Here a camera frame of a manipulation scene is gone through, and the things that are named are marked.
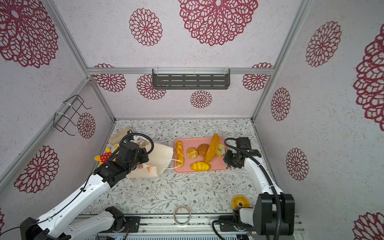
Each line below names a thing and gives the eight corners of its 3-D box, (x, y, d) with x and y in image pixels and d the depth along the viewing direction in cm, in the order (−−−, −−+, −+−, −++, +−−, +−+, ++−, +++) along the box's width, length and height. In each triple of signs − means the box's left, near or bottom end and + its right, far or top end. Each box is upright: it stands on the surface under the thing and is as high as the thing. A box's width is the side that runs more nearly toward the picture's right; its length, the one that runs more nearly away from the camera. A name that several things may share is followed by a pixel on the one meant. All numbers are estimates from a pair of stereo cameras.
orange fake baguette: (203, 163, 97) (204, 154, 88) (212, 142, 108) (214, 132, 99) (210, 166, 96) (212, 157, 87) (218, 144, 106) (221, 135, 98)
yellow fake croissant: (190, 170, 93) (190, 168, 91) (190, 163, 96) (190, 161, 94) (210, 170, 93) (210, 168, 91) (209, 163, 97) (210, 161, 94)
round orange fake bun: (195, 154, 101) (195, 151, 98) (200, 144, 106) (200, 141, 103) (204, 157, 99) (204, 154, 96) (208, 147, 104) (209, 144, 101)
